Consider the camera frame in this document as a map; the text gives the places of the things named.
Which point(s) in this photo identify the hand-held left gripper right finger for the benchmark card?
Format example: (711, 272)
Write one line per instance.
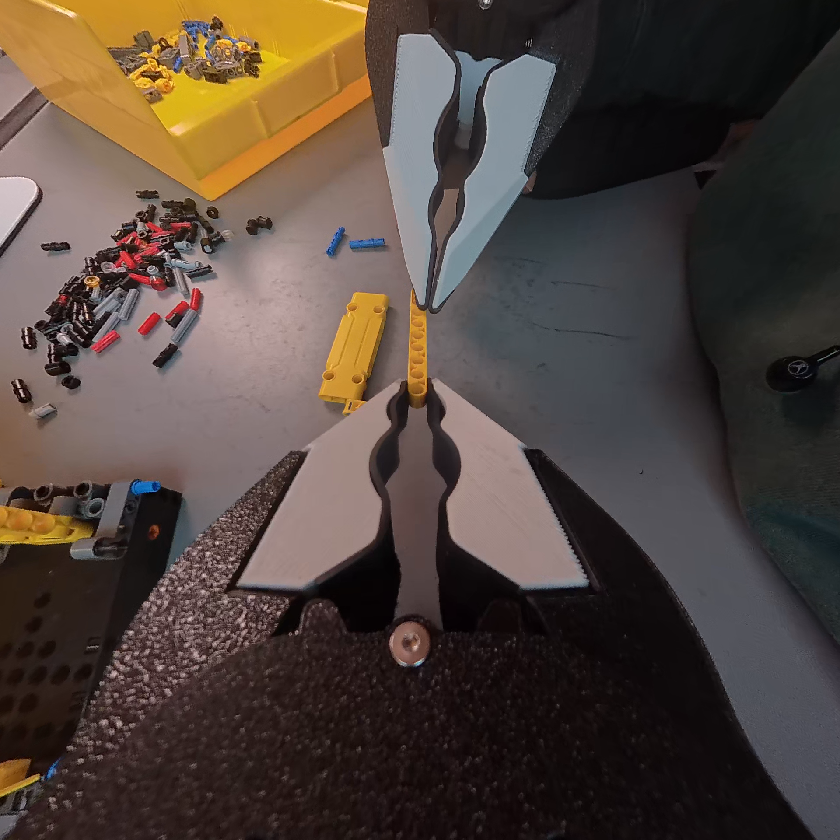
(508, 518)

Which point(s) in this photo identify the pile of lego pins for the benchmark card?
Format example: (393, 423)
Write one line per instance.
(118, 282)

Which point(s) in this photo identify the long blue lego pin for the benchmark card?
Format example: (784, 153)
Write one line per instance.
(367, 243)
(335, 241)

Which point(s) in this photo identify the white board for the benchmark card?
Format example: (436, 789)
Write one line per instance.
(13, 210)

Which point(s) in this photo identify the heap of mixed lego parts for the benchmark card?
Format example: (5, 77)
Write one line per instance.
(190, 59)

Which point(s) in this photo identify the yellow lego curved panel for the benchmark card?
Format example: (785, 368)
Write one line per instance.
(354, 348)

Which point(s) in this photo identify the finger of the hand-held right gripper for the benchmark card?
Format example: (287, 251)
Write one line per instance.
(505, 144)
(413, 131)

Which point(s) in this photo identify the black perforated base block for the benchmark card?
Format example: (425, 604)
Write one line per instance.
(59, 623)

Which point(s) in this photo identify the long yellow holed lego beam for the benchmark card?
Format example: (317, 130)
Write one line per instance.
(418, 354)

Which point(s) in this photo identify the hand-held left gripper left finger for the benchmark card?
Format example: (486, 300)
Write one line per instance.
(315, 518)

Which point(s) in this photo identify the person's right forearm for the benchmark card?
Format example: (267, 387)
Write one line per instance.
(656, 98)

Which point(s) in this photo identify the yellow storage bin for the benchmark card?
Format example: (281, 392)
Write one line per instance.
(85, 98)

